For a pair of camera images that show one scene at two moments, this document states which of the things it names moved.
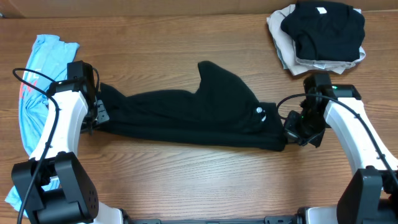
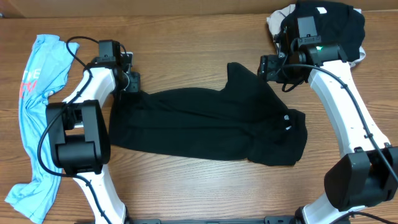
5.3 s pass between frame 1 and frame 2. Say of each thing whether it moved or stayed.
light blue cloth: stayed
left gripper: moved
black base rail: stayed
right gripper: moved
